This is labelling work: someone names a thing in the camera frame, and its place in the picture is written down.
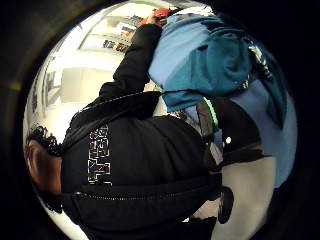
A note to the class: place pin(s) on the blue and teal garment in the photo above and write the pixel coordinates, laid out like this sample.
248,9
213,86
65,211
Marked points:
206,63

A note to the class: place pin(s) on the the person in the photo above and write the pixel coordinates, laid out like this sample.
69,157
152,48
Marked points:
143,160

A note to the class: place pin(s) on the red object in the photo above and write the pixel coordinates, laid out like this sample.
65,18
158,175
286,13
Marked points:
160,12

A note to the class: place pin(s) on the white wall shelf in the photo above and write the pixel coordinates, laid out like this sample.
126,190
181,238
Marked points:
115,35

